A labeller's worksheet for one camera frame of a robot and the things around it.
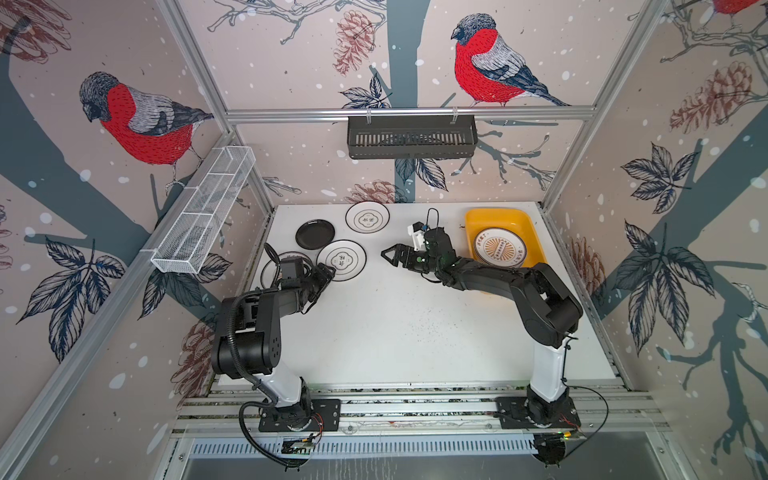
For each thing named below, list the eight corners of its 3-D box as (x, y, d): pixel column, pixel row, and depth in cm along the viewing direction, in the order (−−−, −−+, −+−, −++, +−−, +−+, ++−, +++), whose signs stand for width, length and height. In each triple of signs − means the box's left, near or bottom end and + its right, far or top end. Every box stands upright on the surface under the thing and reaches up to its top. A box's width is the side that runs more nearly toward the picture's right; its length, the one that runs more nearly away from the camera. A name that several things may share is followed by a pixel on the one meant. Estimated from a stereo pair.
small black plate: (294, 249, 110) (292, 245, 108) (301, 223, 119) (300, 219, 117) (332, 249, 110) (330, 245, 108) (336, 223, 119) (335, 219, 117)
